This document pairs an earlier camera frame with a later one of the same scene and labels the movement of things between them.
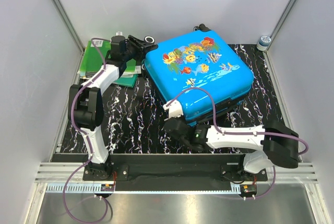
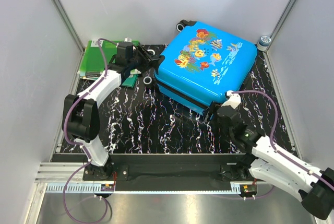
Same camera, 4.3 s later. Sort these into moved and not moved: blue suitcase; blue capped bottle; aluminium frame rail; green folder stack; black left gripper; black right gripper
Moved: black right gripper; blue suitcase; black left gripper
Not moved: blue capped bottle; green folder stack; aluminium frame rail
